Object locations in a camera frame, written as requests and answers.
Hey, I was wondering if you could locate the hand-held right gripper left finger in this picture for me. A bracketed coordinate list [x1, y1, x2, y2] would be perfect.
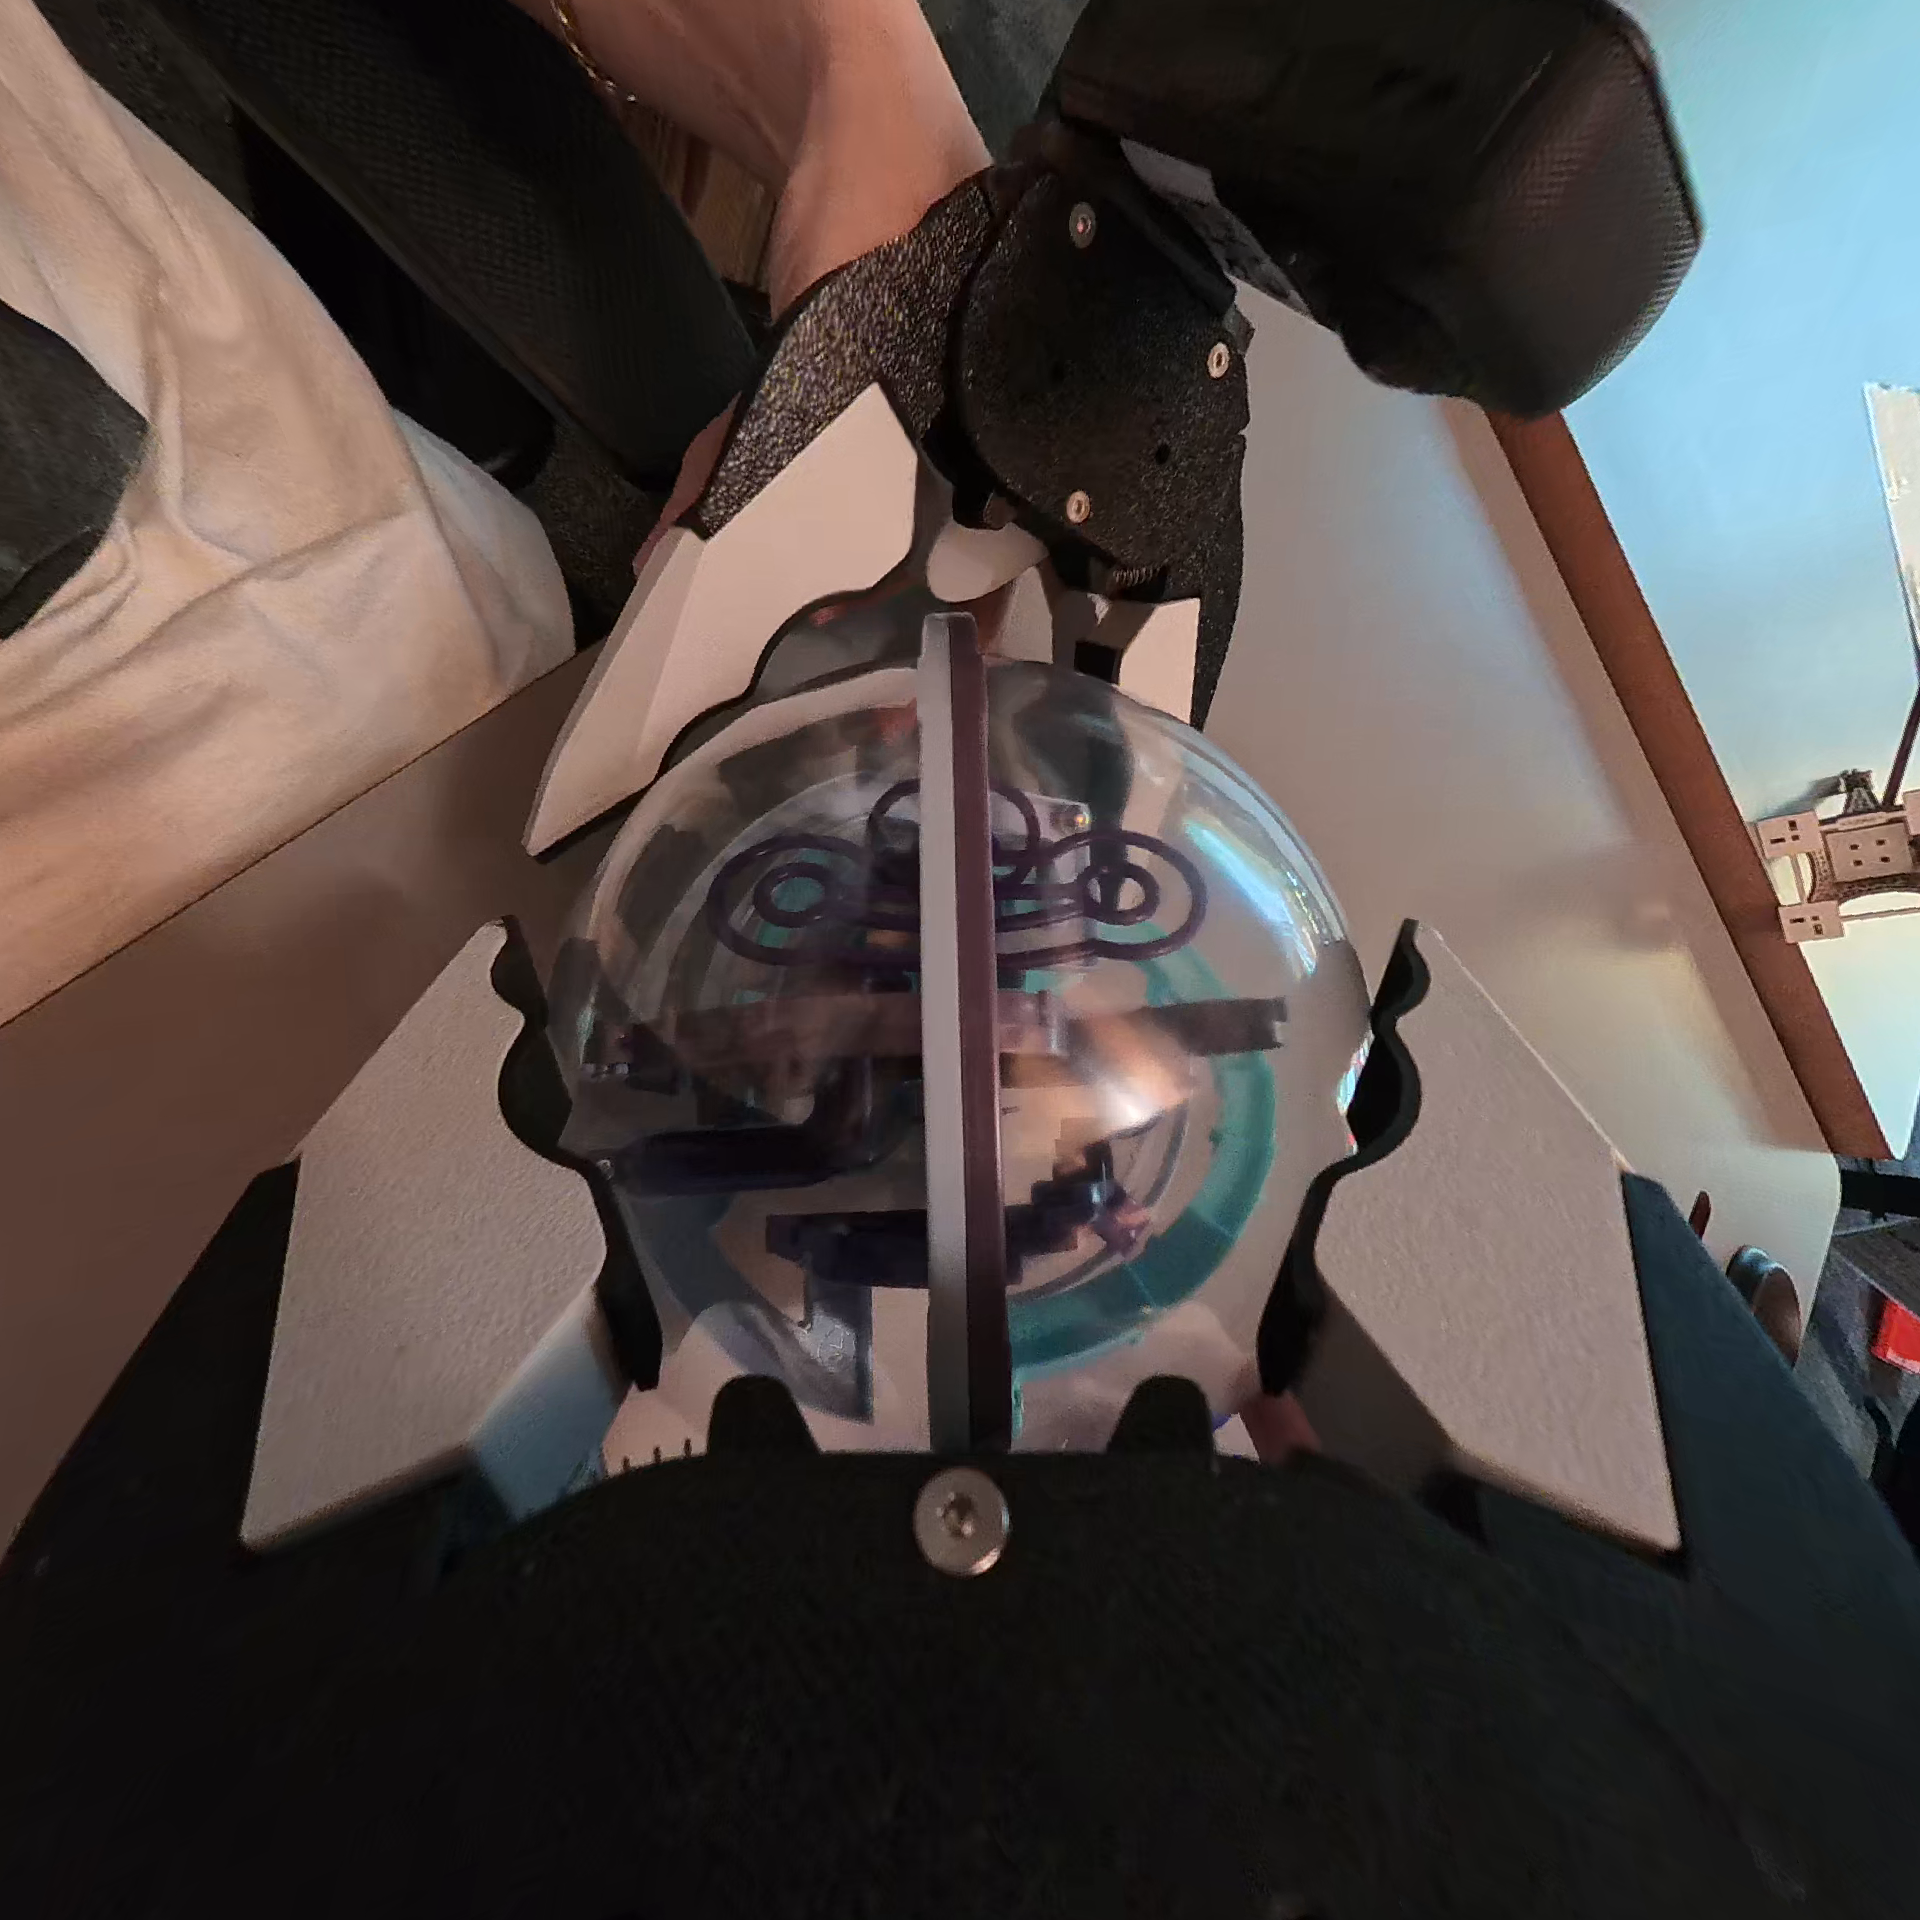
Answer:
[239, 916, 662, 1553]

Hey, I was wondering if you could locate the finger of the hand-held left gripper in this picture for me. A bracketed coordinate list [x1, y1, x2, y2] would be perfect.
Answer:
[523, 376, 941, 863]
[1041, 576, 1207, 724]

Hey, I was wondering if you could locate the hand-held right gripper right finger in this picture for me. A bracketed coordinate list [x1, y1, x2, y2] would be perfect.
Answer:
[1259, 919, 1685, 1557]

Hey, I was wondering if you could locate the clear plastic maze ball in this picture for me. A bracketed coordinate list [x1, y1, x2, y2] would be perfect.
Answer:
[541, 606, 1375, 1455]

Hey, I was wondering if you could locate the person's left hand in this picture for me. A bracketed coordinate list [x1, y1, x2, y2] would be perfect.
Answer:
[632, 0, 1001, 575]

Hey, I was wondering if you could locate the round desk grommet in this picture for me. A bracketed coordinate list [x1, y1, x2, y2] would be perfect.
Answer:
[1726, 1243, 1807, 1364]

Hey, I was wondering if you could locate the printed white shirt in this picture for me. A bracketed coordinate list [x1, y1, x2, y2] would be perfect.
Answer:
[0, 0, 577, 1029]

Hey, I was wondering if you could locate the grey desk with wood edge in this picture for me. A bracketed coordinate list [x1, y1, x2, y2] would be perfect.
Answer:
[1493, 0, 1920, 1158]

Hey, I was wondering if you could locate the gold chain bracelet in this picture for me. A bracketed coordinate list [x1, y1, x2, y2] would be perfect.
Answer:
[541, 0, 645, 111]

